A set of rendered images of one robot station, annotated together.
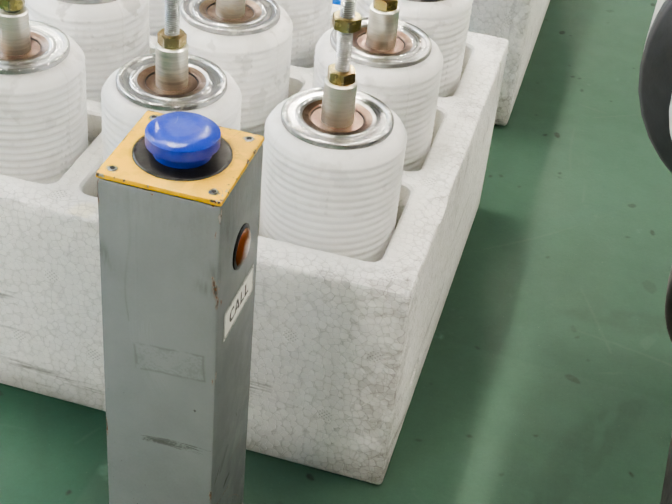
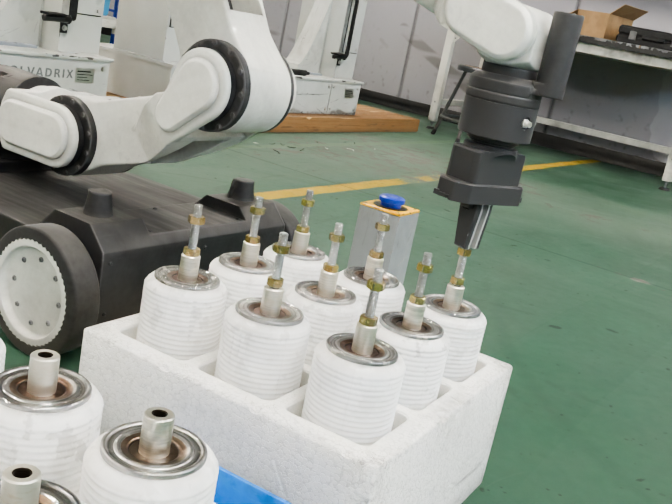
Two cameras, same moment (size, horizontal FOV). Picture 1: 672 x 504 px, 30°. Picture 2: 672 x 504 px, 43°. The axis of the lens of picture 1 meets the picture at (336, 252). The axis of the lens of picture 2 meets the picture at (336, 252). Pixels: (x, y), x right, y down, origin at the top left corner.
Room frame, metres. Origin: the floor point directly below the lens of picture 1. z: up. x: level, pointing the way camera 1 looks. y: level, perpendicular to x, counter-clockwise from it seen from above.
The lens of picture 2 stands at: (1.80, 0.36, 0.57)
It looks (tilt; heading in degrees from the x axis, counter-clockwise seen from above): 15 degrees down; 196
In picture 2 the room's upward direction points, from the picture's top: 11 degrees clockwise
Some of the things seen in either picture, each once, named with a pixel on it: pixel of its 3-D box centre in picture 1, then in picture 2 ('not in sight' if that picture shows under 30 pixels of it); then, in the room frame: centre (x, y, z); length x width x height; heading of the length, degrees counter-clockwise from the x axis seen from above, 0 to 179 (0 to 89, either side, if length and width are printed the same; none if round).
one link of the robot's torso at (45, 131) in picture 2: not in sight; (75, 129); (0.45, -0.56, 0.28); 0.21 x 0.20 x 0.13; 75
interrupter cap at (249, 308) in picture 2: not in sight; (269, 312); (0.98, 0.07, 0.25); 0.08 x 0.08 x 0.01
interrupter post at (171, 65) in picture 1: (171, 65); (373, 268); (0.75, 0.12, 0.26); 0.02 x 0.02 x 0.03
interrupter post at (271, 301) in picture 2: not in sight; (271, 301); (0.98, 0.07, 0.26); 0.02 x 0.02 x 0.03
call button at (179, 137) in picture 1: (182, 144); (391, 202); (0.56, 0.09, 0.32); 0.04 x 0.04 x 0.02
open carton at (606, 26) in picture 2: not in sight; (603, 22); (-3.94, 0.17, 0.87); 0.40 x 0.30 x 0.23; 61
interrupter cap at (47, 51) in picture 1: (14, 47); (451, 306); (0.77, 0.24, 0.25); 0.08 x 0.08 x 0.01
